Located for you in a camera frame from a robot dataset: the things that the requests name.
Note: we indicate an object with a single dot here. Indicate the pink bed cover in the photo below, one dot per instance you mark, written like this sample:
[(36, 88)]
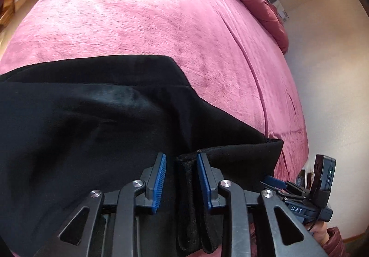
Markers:
[(144, 14)]

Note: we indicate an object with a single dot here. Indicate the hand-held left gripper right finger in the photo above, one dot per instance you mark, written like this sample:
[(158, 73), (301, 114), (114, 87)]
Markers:
[(202, 180)]

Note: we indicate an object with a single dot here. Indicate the person's right hand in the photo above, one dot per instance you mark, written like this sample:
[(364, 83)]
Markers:
[(320, 234)]

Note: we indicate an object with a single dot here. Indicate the wooden desk cabinet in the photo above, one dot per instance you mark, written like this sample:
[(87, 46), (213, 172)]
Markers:
[(7, 6)]

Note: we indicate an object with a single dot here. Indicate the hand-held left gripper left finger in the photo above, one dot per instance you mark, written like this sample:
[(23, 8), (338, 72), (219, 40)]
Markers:
[(159, 180)]

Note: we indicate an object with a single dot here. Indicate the black pants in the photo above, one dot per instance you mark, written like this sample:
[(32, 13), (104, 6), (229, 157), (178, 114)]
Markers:
[(86, 130)]

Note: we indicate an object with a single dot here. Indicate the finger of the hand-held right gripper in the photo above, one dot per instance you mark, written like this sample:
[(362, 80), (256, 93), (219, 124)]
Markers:
[(272, 179)]

